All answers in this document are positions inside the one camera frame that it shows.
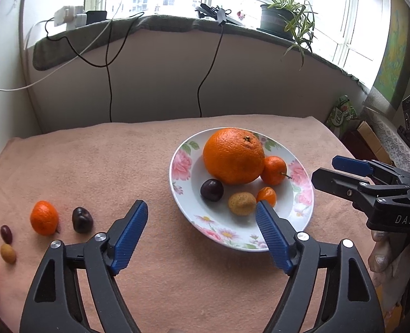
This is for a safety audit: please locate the dark plum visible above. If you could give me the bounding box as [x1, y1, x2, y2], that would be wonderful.
[72, 207, 94, 234]
[201, 179, 225, 202]

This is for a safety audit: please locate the small brown longan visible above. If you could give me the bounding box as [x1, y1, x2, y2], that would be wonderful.
[0, 244, 17, 265]

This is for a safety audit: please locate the small dark red cherry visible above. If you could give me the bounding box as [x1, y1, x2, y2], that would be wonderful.
[0, 225, 13, 244]

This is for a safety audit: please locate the right hand in glove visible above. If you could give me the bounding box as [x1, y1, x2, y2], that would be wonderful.
[368, 231, 410, 287]

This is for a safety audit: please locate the lace cloth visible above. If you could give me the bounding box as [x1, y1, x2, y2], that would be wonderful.
[363, 107, 410, 172]

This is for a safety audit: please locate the cardboard box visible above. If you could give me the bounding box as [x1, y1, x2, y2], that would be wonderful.
[357, 121, 392, 165]

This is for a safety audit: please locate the green snack bag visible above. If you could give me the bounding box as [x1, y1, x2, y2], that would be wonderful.
[325, 95, 358, 138]

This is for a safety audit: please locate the mandarin with stem in plate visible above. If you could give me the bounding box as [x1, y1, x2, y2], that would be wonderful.
[261, 156, 290, 186]

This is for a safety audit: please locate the small kumquat in plate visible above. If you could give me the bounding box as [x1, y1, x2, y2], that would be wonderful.
[256, 186, 277, 208]

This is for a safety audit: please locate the brown kiwi in plate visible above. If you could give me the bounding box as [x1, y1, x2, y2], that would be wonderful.
[227, 192, 257, 216]

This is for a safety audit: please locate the large orange in plate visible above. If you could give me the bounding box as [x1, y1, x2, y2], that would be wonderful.
[202, 128, 265, 186]

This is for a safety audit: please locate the dark plum in plate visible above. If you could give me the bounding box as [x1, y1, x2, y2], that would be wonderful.
[201, 179, 225, 202]

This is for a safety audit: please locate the floral white plate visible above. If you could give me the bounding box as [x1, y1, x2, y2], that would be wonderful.
[169, 128, 314, 253]

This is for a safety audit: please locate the potted spider plant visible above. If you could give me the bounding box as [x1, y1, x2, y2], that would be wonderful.
[260, 0, 316, 69]

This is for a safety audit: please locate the black device on sill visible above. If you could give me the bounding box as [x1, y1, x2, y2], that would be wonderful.
[195, 3, 243, 26]

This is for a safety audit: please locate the grey sill cloth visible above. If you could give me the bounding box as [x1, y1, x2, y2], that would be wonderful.
[32, 14, 369, 93]

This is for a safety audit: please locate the black power adapter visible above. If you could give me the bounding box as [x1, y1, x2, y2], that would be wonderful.
[86, 10, 107, 25]

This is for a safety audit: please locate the wall map poster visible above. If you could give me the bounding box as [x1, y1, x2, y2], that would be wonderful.
[365, 0, 410, 117]

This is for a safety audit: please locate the black cable right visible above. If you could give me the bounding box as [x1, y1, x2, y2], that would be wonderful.
[197, 20, 226, 118]

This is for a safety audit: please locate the black cable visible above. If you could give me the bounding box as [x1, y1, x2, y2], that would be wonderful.
[44, 11, 146, 123]
[197, 20, 226, 118]

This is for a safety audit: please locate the white cable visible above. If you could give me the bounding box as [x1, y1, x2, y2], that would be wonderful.
[0, 3, 123, 93]

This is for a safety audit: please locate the black cable left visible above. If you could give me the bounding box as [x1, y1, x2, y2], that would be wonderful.
[44, 11, 146, 123]

